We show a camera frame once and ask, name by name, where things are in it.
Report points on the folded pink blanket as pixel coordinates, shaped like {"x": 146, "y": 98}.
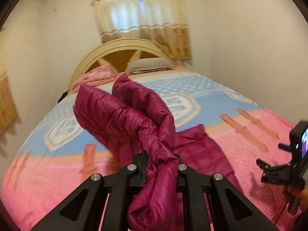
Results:
{"x": 96, "y": 77}

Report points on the blue pink printed bedspread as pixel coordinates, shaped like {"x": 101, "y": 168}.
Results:
{"x": 59, "y": 155}

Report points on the beige patterned curtain right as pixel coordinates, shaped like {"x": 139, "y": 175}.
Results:
{"x": 164, "y": 22}

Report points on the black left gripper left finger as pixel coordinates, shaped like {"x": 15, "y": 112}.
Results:
{"x": 100, "y": 202}

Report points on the magenta puffer jacket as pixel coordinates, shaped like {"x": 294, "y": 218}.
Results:
{"x": 133, "y": 119}

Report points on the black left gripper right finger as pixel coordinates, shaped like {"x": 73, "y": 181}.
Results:
{"x": 213, "y": 203}

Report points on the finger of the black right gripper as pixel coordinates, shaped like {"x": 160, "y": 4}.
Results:
{"x": 284, "y": 147}
{"x": 276, "y": 175}

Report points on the person's right hand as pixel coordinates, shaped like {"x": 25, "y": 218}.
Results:
{"x": 302, "y": 195}

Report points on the cream wooden headboard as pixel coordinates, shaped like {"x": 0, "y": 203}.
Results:
{"x": 119, "y": 53}

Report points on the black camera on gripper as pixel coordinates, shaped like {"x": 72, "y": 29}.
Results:
{"x": 298, "y": 143}

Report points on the striped pillow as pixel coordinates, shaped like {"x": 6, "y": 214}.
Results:
{"x": 148, "y": 65}

